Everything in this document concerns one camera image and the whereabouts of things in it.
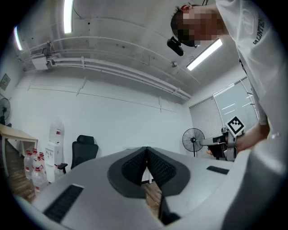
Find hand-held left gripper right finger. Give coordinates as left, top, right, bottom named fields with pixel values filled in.
left=146, top=147, right=234, bottom=225

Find white water dispenser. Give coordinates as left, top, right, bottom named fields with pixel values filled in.
left=45, top=141, right=63, bottom=184

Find ceiling strip light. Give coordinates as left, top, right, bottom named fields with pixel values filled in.
left=63, top=0, right=74, bottom=35
left=186, top=38, right=223, bottom=71
left=13, top=26, right=23, bottom=51

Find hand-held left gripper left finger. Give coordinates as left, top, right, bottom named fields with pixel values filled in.
left=31, top=147, right=162, bottom=230

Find person's head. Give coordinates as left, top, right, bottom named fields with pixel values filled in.
left=170, top=4, right=225, bottom=48

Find black office chair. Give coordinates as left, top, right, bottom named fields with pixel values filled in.
left=58, top=134, right=99, bottom=175

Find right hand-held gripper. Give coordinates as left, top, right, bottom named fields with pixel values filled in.
left=200, top=116, right=245, bottom=162

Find frosted glass window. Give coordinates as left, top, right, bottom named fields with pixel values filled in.
left=213, top=76, right=259, bottom=135

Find large clear dispenser jug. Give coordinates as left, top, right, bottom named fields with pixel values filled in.
left=49, top=117, right=65, bottom=145

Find person's right forearm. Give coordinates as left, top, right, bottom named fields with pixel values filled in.
left=235, top=122, right=270, bottom=154

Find framed wall picture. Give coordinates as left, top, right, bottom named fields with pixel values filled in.
left=0, top=73, right=12, bottom=92

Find black head-worn camera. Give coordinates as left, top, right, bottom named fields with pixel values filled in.
left=166, top=36, right=185, bottom=57

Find white ceiling pipes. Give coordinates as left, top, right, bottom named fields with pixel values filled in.
left=22, top=35, right=192, bottom=102

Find person's white shirt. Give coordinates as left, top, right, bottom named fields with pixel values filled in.
left=215, top=0, right=286, bottom=140

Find black pedestal fan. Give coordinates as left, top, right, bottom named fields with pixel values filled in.
left=0, top=97, right=11, bottom=126
left=181, top=127, right=206, bottom=158

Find white ceiling junction box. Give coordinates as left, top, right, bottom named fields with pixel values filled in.
left=31, top=57, right=51, bottom=71

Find light wooden desk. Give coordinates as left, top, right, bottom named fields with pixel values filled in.
left=0, top=123, right=38, bottom=178

